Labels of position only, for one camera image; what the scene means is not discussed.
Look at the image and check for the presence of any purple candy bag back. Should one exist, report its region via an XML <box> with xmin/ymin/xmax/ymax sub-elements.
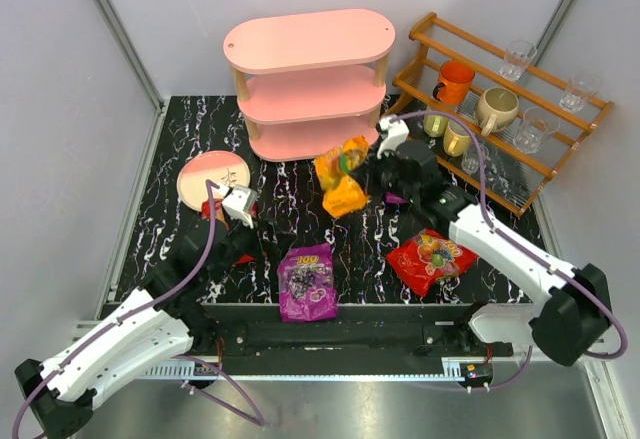
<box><xmin>384</xmin><ymin>192</ymin><xmax>407</xmax><ymax>205</ymax></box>

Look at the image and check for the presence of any purple candy bag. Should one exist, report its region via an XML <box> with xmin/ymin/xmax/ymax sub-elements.
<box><xmin>277</xmin><ymin>243</ymin><xmax>338</xmax><ymax>323</ymax></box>
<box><xmin>384</xmin><ymin>192</ymin><xmax>407</xmax><ymax>205</ymax></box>

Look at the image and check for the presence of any orange candy bag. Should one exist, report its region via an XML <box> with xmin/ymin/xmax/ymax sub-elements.
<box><xmin>313</xmin><ymin>135</ymin><xmax>369</xmax><ymax>219</ymax></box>

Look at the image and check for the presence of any red candy bag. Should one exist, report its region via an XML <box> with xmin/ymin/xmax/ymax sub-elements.
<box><xmin>386</xmin><ymin>229</ymin><xmax>478</xmax><ymax>297</ymax></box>
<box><xmin>200</xmin><ymin>199</ymin><xmax>255</xmax><ymax>265</ymax></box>

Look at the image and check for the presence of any purple candy bag front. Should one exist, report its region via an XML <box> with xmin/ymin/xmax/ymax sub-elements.
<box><xmin>277</xmin><ymin>243</ymin><xmax>338</xmax><ymax>323</ymax></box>

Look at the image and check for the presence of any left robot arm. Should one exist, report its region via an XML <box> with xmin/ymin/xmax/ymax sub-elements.
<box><xmin>15</xmin><ymin>219</ymin><xmax>295</xmax><ymax>438</ymax></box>

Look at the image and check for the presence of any pink three-tier shelf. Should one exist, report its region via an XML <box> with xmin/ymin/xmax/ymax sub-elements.
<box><xmin>223</xmin><ymin>9</ymin><xmax>395</xmax><ymax>162</ymax></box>

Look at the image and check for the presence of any clear glass middle shelf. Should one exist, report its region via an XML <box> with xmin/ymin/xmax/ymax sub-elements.
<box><xmin>513</xmin><ymin>107</ymin><xmax>560</xmax><ymax>154</ymax></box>

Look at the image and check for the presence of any green-yellow mug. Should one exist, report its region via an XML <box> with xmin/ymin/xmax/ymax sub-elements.
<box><xmin>423</xmin><ymin>113</ymin><xmax>449</xmax><ymax>138</ymax></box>

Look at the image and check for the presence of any cream yellow mug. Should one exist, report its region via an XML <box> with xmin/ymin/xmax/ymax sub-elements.
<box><xmin>443</xmin><ymin>119</ymin><xmax>472</xmax><ymax>157</ymax></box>

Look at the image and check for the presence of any small clear glass bottom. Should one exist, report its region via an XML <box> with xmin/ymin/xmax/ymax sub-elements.
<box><xmin>461</xmin><ymin>145</ymin><xmax>486</xmax><ymax>175</ymax></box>

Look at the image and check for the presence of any pink round plate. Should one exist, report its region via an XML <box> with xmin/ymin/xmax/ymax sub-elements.
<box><xmin>176</xmin><ymin>150</ymin><xmax>250</xmax><ymax>212</ymax></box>

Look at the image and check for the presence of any wooden cup rack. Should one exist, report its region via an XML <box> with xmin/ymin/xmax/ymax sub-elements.
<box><xmin>392</xmin><ymin>12</ymin><xmax>614</xmax><ymax>217</ymax></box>

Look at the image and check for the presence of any orange mug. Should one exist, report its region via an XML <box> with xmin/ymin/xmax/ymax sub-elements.
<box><xmin>432</xmin><ymin>60</ymin><xmax>475</xmax><ymax>106</ymax></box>

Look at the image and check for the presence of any beige round mug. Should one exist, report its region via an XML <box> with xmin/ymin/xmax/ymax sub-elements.
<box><xmin>474</xmin><ymin>87</ymin><xmax>519</xmax><ymax>137</ymax></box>

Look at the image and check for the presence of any clear glass top left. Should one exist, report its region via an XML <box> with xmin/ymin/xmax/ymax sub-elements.
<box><xmin>499</xmin><ymin>40</ymin><xmax>537</xmax><ymax>82</ymax></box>

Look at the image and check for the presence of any clear glass top right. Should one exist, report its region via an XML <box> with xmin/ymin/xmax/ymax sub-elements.
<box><xmin>559</xmin><ymin>70</ymin><xmax>602</xmax><ymax>113</ymax></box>

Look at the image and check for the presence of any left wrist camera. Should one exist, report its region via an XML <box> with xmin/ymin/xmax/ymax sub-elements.
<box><xmin>221</xmin><ymin>185</ymin><xmax>257</xmax><ymax>229</ymax></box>

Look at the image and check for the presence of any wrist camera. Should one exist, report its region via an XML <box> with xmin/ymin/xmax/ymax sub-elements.
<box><xmin>221</xmin><ymin>185</ymin><xmax>257</xmax><ymax>229</ymax></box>
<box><xmin>376</xmin><ymin>115</ymin><xmax>409</xmax><ymax>159</ymax></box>

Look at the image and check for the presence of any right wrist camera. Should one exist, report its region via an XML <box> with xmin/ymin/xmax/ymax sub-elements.
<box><xmin>376</xmin><ymin>115</ymin><xmax>409</xmax><ymax>159</ymax></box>

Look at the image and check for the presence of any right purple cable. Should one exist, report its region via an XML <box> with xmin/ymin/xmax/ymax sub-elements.
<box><xmin>394</xmin><ymin>111</ymin><xmax>629</xmax><ymax>393</ymax></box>

